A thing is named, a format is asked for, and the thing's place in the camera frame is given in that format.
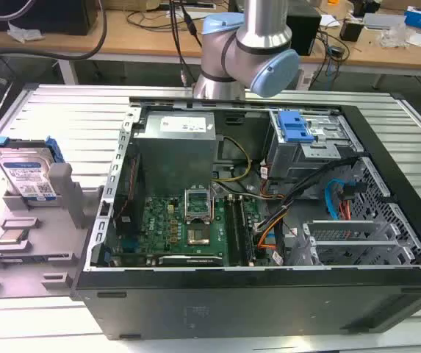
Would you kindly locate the hard disk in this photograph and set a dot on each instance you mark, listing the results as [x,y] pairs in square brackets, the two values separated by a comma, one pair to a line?
[22,173]

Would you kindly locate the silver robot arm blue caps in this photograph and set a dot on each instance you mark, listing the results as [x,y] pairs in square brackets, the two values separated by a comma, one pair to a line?
[261,29]

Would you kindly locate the metal disk bay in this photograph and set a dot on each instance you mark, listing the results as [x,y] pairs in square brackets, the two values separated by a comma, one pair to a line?
[305,158]

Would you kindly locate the crumpled white plastic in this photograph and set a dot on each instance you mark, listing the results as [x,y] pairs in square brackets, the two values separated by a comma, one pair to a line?
[24,34]

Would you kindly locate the large black box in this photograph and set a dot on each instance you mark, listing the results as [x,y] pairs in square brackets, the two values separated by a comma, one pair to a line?
[48,16]

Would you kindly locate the CPU with silver top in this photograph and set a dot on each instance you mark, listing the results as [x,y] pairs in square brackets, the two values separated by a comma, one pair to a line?
[11,237]

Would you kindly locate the grey parts rack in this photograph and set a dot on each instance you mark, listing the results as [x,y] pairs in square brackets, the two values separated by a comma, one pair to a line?
[54,235]

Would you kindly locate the dark RAM stick on rack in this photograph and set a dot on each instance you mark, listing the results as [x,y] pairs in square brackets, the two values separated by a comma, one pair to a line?
[15,259]

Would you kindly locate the wooden desk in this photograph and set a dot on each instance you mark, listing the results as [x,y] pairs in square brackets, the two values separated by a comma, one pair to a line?
[140,40]

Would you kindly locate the black case fan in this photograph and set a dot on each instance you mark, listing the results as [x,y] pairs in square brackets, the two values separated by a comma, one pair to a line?
[129,195]

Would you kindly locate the grey power supply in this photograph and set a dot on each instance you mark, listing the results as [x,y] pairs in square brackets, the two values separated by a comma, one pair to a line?
[173,154]

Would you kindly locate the green motherboard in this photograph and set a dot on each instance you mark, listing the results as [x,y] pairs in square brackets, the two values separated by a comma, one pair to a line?
[158,228]

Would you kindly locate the CPU socket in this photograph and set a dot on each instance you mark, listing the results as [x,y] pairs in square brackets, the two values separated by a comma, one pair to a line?
[198,236]

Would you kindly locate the black graphics card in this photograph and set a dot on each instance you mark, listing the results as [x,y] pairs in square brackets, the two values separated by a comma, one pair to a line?
[191,260]

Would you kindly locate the installed RAM stick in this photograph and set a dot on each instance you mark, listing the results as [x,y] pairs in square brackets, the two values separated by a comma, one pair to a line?
[247,235]

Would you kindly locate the blue plastic bay latch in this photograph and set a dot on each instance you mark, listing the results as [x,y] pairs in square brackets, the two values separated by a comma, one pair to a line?
[294,127]

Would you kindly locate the black open PC case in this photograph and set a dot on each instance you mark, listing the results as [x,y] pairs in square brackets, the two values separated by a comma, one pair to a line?
[232,309]

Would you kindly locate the black computer tower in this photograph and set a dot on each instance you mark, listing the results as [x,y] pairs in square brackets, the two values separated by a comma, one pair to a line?
[305,29]

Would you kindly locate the small black box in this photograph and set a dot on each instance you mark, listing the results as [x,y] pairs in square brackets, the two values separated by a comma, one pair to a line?
[350,31]

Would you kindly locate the grey metal drive cage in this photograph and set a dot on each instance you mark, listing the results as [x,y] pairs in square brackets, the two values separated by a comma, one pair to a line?
[342,242]

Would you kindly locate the flat grey box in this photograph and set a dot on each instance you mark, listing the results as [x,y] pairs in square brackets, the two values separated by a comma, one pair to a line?
[383,21]

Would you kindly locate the clear plastic bag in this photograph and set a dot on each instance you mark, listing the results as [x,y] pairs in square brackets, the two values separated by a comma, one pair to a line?
[397,36]

